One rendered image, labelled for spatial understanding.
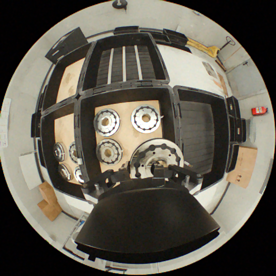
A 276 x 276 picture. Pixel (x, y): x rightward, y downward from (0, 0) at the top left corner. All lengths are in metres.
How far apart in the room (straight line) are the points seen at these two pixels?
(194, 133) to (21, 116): 3.39
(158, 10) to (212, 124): 3.15
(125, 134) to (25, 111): 3.14
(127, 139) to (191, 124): 0.28
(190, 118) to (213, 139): 0.20
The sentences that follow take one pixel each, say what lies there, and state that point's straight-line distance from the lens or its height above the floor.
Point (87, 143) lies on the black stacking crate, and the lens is 0.30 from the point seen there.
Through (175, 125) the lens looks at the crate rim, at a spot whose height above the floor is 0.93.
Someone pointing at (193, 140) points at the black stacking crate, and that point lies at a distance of 0.40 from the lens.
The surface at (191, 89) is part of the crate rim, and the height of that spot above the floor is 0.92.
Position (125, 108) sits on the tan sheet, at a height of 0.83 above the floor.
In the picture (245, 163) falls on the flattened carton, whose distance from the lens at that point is 2.84.
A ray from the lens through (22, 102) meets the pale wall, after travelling 3.25.
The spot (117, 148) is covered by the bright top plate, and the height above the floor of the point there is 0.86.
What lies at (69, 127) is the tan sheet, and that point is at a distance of 0.45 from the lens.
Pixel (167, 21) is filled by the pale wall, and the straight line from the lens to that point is 3.37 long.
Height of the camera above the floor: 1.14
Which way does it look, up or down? 88 degrees down
